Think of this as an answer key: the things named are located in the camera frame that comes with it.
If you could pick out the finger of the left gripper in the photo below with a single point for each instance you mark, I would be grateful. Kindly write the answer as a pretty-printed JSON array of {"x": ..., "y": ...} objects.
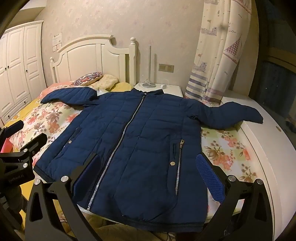
[
  {"x": 7, "y": 132},
  {"x": 31, "y": 148}
]

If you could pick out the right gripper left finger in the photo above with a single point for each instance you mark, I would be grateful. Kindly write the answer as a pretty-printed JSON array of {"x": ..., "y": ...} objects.
[{"x": 42, "y": 220}]

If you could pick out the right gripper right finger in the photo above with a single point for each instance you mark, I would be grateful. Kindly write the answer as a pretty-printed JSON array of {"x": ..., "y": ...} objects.
[{"x": 244, "y": 212}]

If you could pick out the navy blue puffer jacket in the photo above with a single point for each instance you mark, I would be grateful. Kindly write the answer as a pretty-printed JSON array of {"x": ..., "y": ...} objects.
[{"x": 138, "y": 148}]

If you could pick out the white wardrobe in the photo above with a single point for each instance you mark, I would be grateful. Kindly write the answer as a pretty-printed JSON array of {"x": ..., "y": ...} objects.
[{"x": 22, "y": 74}]

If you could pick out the pink pillow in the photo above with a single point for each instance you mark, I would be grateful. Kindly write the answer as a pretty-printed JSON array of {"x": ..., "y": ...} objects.
[{"x": 54, "y": 86}]

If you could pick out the floral bed quilt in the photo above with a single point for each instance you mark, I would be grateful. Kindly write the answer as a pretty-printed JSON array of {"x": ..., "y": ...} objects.
[{"x": 50, "y": 120}]

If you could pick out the white window ledge cabinet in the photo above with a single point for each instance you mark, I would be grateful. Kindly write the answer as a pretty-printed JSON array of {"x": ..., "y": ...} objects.
[{"x": 276, "y": 155}]

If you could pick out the embroidered round cushion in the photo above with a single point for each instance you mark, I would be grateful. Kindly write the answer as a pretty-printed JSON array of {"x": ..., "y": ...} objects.
[{"x": 88, "y": 79}]

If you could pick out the pale yellow pillow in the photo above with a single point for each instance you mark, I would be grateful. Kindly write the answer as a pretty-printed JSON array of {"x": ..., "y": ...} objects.
[{"x": 106, "y": 82}]

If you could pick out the white wooden headboard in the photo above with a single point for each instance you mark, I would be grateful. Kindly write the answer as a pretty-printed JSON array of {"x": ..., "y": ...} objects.
[{"x": 95, "y": 53}]

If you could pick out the slim metal desk lamp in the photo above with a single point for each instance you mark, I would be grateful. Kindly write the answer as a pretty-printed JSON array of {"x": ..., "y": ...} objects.
[{"x": 148, "y": 83}]

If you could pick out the white nightstand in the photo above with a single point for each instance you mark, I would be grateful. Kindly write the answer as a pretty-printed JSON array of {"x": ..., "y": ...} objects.
[{"x": 172, "y": 89}]

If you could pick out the sailboat print curtain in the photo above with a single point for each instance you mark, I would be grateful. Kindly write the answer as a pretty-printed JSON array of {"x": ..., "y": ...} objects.
[{"x": 223, "y": 33}]

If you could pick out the wall notice paper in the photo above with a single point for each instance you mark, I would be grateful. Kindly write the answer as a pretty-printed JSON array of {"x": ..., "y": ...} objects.
[{"x": 57, "y": 39}]

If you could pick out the white charger with cable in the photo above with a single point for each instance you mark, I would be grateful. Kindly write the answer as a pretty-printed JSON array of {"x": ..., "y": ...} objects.
[{"x": 165, "y": 83}]

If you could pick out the wall socket panel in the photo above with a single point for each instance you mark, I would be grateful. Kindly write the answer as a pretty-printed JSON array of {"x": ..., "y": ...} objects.
[{"x": 166, "y": 68}]

